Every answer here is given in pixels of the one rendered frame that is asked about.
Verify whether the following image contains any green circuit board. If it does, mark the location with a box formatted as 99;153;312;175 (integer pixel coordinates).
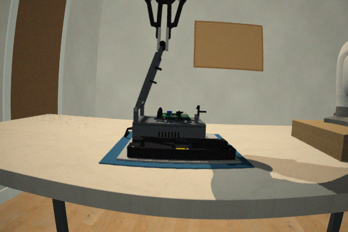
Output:
162;111;190;118

